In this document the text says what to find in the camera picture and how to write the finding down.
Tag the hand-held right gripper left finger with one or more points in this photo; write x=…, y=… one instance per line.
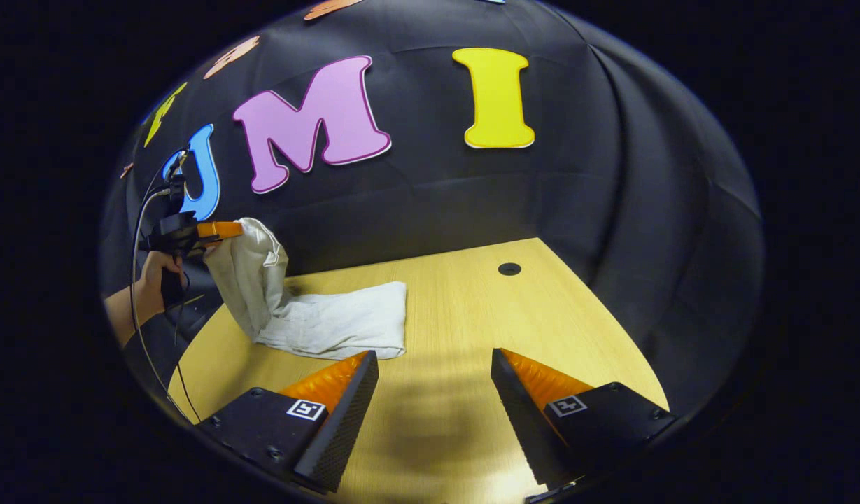
x=346, y=427

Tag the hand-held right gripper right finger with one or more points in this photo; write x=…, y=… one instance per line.
x=527, y=427

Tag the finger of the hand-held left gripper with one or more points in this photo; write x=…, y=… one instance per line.
x=220, y=229

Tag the white jeans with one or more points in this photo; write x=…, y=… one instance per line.
x=332, y=322

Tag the black table grommet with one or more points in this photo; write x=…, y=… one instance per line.
x=509, y=269

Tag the black backdrop cloth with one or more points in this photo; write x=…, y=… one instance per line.
x=541, y=196

